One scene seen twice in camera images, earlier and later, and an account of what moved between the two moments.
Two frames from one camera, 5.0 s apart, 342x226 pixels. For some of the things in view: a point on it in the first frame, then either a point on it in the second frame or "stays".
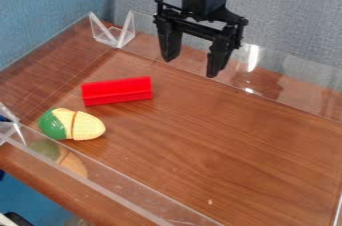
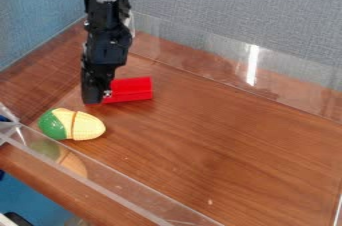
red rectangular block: x=116 y=91 stays
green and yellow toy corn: x=62 y=124 stays
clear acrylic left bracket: x=9 y=125 stays
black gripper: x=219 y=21 to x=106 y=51
